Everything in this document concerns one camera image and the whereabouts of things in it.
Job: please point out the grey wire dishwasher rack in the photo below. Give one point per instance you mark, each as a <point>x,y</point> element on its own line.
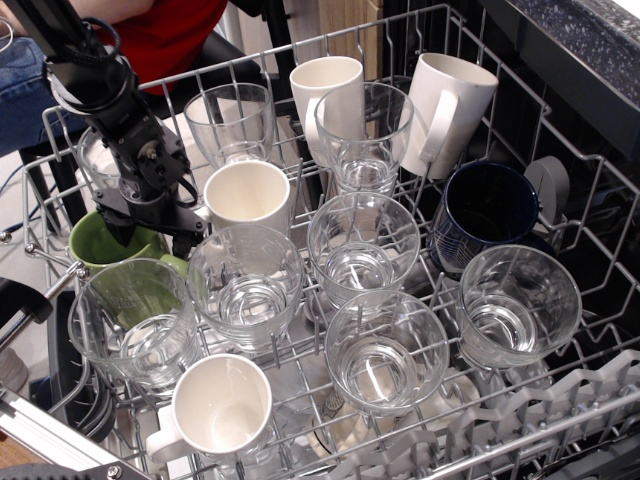
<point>580,405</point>

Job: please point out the black clamp with metal screw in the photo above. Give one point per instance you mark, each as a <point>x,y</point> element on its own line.
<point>37,307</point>

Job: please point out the white mug front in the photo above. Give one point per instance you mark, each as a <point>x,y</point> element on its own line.
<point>221,407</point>

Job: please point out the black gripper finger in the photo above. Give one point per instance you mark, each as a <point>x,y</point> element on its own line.
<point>182,244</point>
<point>121,228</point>

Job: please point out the clear glass back left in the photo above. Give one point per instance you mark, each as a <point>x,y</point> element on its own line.
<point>107,171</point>

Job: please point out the grey plastic rack roller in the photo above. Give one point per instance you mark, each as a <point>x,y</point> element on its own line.
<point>551,182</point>

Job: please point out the dark speckled countertop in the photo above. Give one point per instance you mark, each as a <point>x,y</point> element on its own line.
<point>588,52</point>

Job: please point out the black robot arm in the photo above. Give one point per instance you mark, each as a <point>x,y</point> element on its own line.
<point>96,82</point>

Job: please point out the clear glass centre left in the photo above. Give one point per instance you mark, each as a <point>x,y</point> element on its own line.
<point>246,281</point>

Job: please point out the person in red shirt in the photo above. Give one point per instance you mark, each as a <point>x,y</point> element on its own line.
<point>159,38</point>

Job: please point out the clear glass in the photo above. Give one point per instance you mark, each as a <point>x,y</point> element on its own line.
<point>386,352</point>
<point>361,241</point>
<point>107,171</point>
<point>231,123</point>
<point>246,281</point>
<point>515,306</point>
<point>152,355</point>
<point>364,131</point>

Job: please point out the clear glass back middle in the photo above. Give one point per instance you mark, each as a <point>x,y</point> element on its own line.
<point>231,123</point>

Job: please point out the black chair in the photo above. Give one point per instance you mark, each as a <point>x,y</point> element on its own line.
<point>216,50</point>

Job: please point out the white mug back right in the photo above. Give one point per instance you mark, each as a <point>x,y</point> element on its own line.
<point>450,96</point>

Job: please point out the clear glass front left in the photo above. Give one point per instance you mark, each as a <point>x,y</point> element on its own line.
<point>152,355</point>

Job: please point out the clear glass back right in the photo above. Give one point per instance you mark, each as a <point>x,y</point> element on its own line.
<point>364,131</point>

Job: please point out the clear glass front centre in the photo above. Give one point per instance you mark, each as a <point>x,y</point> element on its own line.
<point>386,352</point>

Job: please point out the green ceramic mug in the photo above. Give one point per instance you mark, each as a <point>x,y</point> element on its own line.
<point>100,247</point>

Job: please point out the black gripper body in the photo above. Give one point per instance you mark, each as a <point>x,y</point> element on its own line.
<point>161,213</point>

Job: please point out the white mug back centre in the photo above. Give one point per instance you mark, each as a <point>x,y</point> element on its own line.
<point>310,81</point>

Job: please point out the dark blue mug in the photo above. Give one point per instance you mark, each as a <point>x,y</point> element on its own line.
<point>483,205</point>

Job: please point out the white mug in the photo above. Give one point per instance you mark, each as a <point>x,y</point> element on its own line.
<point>450,96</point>
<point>310,81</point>
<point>221,407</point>
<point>249,191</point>

